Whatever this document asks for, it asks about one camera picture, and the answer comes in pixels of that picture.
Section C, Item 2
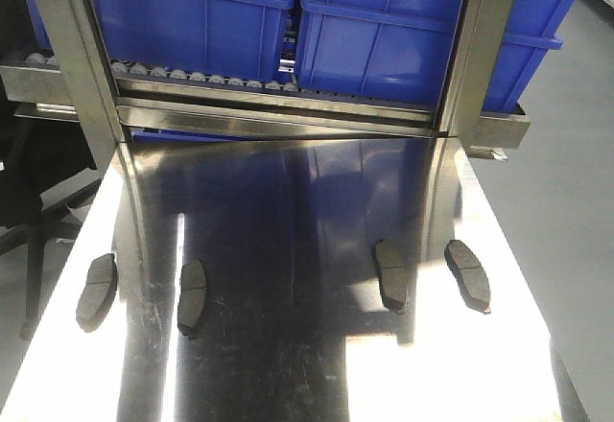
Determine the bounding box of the brake pad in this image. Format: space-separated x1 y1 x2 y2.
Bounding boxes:
444 240 491 315
177 259 207 339
75 253 118 333
373 240 409 315

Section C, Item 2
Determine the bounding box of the right blue plastic bin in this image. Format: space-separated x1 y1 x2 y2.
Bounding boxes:
295 0 575 113

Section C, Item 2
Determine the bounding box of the blue plastic bin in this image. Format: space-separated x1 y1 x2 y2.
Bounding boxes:
18 0 295 83
295 0 575 113

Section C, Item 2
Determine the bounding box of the stainless steel roller rack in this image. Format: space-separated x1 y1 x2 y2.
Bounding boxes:
1 0 531 165

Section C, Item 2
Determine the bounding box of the left blue plastic bin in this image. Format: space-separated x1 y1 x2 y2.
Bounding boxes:
18 0 295 83

